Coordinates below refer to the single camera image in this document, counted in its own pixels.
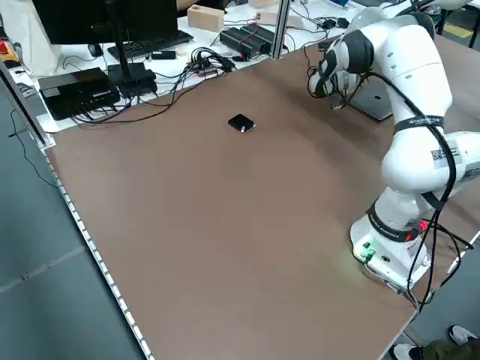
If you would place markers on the pale flat wooden block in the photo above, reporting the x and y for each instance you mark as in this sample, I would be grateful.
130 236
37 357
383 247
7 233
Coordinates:
266 18

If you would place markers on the red emergency stop button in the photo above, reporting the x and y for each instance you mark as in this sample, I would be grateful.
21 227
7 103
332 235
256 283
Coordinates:
3 45

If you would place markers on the small black flat device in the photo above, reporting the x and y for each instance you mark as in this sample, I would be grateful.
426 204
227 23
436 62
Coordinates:
163 55

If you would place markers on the usb hub with plugs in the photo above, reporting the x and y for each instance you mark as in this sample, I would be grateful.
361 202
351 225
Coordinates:
204 69

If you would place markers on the grey closed laptop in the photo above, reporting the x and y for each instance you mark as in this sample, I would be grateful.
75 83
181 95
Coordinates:
371 101

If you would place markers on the black keyboard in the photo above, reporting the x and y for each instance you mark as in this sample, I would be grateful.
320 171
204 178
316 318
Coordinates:
150 43

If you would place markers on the person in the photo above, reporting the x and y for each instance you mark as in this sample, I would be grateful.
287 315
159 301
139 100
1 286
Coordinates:
461 333

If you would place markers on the black computer monitor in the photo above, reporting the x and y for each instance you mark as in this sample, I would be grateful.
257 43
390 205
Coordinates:
105 18

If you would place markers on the black computer mouse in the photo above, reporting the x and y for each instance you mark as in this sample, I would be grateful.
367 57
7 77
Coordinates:
95 49

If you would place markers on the aluminium camera post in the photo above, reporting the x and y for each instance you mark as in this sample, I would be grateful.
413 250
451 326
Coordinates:
280 26

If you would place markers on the black docking box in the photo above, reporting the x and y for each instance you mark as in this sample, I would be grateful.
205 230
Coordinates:
78 92

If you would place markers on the aluminium frame rail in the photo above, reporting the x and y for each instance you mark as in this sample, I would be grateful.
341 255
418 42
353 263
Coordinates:
22 101

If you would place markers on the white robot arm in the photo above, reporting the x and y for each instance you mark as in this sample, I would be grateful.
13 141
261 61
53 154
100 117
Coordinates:
416 75

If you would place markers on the small black square object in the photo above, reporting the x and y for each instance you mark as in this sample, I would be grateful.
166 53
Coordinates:
241 122

